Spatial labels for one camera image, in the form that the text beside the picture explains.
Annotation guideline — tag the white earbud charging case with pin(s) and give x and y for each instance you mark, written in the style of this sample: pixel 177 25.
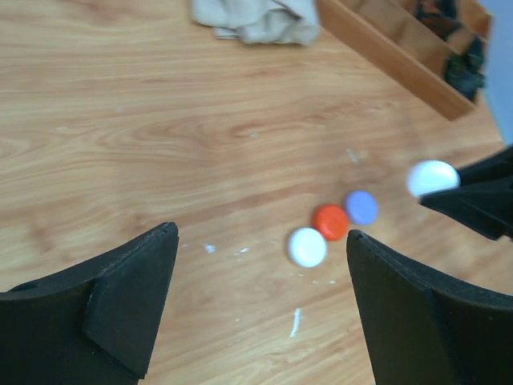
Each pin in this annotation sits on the white earbud charging case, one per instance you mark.
pixel 307 247

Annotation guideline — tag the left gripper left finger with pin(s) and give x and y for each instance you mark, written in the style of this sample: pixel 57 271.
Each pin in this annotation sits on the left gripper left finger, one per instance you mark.
pixel 93 323

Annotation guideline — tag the dark rolled sock bottom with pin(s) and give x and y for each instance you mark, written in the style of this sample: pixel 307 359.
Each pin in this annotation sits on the dark rolled sock bottom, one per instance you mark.
pixel 464 71

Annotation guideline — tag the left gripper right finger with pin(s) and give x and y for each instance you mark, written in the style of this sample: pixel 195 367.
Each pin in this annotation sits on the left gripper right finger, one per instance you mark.
pixel 423 326

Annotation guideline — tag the purple round case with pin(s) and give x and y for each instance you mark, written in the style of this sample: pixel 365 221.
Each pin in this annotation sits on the purple round case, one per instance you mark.
pixel 362 207

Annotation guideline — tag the dark rolled sock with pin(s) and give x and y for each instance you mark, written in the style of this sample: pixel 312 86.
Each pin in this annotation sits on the dark rolled sock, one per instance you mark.
pixel 464 71
pixel 439 16

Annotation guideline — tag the wooden compartment tray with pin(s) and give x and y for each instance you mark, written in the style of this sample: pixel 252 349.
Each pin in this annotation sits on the wooden compartment tray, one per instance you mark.
pixel 388 34

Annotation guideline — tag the dark rolled sock middle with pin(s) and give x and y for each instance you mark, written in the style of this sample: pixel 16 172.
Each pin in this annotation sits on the dark rolled sock middle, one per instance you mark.
pixel 439 16

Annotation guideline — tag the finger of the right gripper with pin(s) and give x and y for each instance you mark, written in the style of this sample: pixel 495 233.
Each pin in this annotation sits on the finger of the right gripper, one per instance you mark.
pixel 487 211
pixel 495 167

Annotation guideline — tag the orange round case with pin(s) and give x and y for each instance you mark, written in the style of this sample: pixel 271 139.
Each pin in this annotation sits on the orange round case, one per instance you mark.
pixel 331 221

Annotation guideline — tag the white round case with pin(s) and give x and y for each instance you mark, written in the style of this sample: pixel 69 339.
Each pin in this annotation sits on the white round case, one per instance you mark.
pixel 430 176

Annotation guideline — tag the beige folded cloth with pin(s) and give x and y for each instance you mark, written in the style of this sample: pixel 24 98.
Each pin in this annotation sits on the beige folded cloth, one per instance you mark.
pixel 259 21

